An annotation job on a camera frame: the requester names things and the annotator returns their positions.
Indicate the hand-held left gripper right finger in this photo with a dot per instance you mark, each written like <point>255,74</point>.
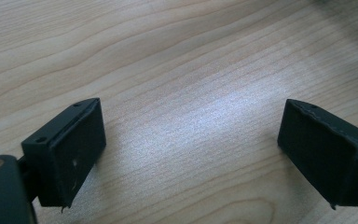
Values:
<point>326,155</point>

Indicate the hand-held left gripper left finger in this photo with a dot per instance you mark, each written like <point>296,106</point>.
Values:
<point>71,155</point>

